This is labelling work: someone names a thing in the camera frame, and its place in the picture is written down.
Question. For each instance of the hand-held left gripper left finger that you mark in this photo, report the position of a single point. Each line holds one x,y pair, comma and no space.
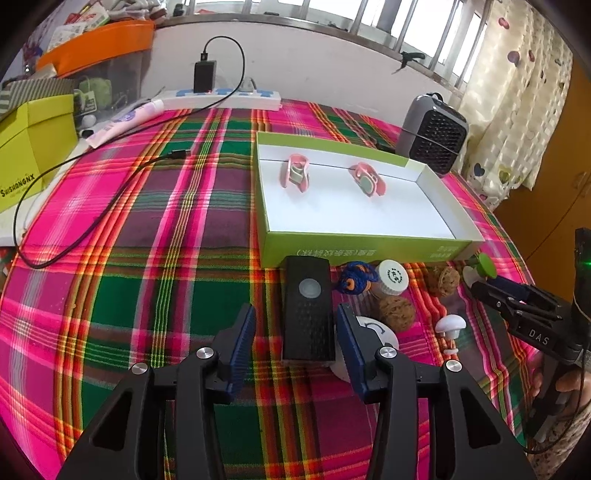
242,341

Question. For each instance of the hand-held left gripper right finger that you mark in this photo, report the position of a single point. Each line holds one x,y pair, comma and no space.
346,332

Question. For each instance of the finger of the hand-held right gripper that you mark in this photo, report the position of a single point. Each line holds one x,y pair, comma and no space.
489,295
515,287

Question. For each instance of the green suction cup toy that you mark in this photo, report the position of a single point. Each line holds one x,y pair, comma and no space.
484,266

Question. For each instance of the white panda toy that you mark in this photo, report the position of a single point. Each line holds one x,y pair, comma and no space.
376,330

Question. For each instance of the brown walnut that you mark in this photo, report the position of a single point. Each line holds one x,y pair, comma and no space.
397,314
448,279

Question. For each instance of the black bike light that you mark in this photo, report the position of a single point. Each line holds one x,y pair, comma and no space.
308,309

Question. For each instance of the green cardboard box tray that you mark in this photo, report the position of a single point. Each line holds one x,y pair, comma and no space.
351,207

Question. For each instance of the person's right forearm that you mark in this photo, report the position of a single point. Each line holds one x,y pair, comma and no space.
565,436

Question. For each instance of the person's right hand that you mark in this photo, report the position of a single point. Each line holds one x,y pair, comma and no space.
572,385

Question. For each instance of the white mushroom shaped toy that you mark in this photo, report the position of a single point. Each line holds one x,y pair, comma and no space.
450,325

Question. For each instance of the blue orange yarn charm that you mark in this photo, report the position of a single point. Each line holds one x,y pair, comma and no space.
355,279

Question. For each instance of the white capped small bottle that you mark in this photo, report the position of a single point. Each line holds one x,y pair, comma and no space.
391,277

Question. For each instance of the wooden cabinet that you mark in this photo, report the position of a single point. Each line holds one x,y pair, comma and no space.
554,184

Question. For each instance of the plaid tablecloth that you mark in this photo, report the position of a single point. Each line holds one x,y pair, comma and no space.
138,277

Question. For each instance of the pink clip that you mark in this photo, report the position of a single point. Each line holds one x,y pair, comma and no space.
298,171
368,177

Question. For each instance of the grey mini heater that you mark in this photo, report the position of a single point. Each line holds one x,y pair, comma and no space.
431,134

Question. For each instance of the heart print curtain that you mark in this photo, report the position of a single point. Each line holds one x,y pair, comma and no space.
508,92

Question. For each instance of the white blue power strip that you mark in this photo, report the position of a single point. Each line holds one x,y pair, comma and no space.
221,98

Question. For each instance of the white pink toothpaste tube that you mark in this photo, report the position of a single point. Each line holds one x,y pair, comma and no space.
124,122

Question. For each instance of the black window clip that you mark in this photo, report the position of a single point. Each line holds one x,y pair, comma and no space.
408,57

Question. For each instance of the black charger adapter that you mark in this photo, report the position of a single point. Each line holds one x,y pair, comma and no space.
204,76

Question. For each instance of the clear plastic storage bin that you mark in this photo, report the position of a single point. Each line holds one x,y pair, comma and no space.
115,83

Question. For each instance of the yellow green cardboard box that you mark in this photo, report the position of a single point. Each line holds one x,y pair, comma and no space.
32,143

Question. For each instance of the grey striped box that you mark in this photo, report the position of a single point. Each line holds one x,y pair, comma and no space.
37,90

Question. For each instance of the orange lid storage bin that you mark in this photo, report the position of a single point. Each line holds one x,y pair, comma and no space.
97,44

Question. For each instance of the grey white cloth pile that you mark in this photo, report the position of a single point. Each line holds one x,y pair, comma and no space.
134,7

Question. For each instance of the stack of paper packets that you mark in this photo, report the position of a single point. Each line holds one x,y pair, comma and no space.
69,32

